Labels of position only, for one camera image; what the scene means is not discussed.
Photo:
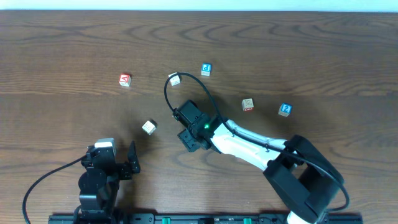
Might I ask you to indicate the plain wooden block top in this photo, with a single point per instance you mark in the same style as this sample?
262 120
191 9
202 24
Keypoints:
174 79

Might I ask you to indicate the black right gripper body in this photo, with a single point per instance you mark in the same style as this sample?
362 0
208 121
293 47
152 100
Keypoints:
188 140

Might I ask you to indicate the blue letter P block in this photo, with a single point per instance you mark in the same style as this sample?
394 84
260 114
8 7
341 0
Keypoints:
206 69

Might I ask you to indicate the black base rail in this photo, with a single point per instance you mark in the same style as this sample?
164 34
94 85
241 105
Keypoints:
265 218

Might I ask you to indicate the blue number 2 block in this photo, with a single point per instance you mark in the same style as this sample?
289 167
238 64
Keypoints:
285 110

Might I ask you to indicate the red letter A block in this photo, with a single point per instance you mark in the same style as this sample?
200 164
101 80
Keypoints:
125 79

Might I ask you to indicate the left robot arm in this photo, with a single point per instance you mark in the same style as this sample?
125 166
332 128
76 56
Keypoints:
99 185

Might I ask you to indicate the wooden block red side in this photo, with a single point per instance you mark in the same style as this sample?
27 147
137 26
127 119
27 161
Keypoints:
247 104

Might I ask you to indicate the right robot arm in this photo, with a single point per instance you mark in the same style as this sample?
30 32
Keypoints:
302 177

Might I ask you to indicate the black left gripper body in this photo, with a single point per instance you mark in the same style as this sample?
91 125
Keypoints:
125 170

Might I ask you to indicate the tilted plain wooden block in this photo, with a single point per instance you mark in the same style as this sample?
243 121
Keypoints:
149 127

